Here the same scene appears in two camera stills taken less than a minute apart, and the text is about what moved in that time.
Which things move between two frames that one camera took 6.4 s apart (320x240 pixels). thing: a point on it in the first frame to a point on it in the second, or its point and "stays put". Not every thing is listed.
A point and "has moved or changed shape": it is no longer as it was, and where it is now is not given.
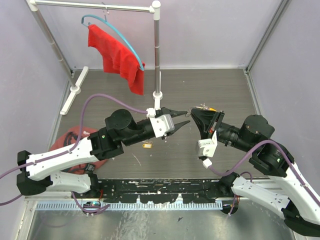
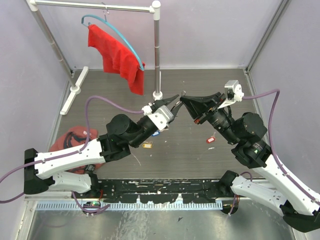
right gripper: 203,118 to 197,105
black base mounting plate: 154,191 stays put
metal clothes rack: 75,85 stays put
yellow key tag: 147,144 stays put
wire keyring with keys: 202,106 has moved or changed shape
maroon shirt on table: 70,137 stays put
